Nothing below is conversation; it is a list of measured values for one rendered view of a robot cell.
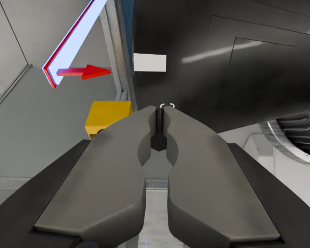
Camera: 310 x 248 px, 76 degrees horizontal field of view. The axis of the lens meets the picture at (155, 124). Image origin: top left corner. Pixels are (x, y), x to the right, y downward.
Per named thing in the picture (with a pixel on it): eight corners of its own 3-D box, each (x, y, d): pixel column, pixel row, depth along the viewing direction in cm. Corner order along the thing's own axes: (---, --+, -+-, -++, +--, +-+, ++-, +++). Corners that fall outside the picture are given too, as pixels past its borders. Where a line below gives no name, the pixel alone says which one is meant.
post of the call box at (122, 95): (128, 96, 66) (123, 124, 58) (119, 97, 66) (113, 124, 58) (127, 89, 64) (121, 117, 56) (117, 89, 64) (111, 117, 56)
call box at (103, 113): (138, 135, 64) (134, 164, 57) (107, 134, 64) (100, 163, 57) (132, 96, 52) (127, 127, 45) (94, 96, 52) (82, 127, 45)
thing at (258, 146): (274, 156, 90) (284, 179, 83) (237, 156, 91) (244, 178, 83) (292, 133, 77) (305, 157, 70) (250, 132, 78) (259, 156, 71)
